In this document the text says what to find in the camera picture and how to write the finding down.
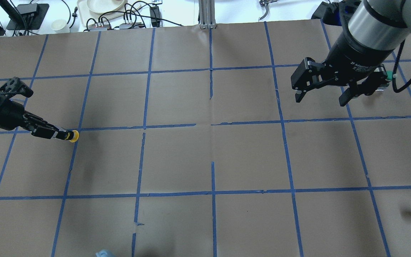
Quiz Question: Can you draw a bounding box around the aluminium frame post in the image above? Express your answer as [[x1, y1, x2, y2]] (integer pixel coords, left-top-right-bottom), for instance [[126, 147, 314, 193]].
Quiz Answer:
[[198, 0, 217, 29]]

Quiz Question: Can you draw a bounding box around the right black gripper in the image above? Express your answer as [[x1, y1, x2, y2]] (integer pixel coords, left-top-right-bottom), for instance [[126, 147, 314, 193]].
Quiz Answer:
[[290, 32, 388, 107]]

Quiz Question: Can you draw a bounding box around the usb hub with cables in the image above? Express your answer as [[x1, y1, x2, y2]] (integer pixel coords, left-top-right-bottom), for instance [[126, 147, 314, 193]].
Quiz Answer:
[[84, 19, 112, 31]]

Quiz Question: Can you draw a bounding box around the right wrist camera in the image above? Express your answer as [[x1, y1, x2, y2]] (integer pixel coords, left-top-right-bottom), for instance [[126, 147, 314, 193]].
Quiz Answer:
[[311, 0, 361, 26]]

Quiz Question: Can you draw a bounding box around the white paper cup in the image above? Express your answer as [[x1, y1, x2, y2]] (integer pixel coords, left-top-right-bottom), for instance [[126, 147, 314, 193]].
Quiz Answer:
[[51, 19, 70, 34]]

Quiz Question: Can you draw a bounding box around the yellow push button switch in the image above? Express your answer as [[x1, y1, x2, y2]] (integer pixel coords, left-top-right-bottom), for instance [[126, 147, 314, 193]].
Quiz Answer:
[[55, 130, 80, 143]]

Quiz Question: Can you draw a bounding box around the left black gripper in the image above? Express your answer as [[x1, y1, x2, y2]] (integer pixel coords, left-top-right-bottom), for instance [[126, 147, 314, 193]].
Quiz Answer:
[[0, 100, 65, 140]]

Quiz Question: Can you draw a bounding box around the beige tray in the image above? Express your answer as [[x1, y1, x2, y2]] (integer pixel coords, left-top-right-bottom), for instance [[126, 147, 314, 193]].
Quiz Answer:
[[77, 0, 130, 26]]

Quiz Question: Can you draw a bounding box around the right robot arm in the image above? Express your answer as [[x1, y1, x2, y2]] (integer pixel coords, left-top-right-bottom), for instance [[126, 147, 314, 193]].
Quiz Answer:
[[291, 0, 411, 107]]

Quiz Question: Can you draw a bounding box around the green push button switch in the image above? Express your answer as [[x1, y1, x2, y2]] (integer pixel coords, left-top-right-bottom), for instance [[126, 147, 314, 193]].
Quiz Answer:
[[376, 71, 394, 91]]

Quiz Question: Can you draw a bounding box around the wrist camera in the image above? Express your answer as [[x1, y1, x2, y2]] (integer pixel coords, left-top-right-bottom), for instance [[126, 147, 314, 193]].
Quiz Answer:
[[0, 77, 33, 98], [311, 0, 361, 26]]

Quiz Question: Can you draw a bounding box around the beige plate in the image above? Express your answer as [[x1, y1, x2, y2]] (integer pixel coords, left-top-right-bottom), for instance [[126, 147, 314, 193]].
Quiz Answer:
[[85, 0, 125, 14]]

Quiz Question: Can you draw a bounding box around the black power adapter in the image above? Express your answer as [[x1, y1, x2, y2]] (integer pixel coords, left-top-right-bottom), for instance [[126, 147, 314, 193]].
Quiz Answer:
[[149, 5, 161, 27]]

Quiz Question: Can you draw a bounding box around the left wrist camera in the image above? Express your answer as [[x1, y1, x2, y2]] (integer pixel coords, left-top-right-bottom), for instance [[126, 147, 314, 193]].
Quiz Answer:
[[0, 77, 33, 98]]

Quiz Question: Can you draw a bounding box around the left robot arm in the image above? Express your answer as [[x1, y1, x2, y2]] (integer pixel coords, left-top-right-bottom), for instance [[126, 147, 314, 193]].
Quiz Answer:
[[0, 96, 79, 142]]

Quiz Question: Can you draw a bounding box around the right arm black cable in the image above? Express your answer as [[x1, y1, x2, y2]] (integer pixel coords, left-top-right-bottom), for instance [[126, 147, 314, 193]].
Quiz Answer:
[[391, 39, 411, 93]]

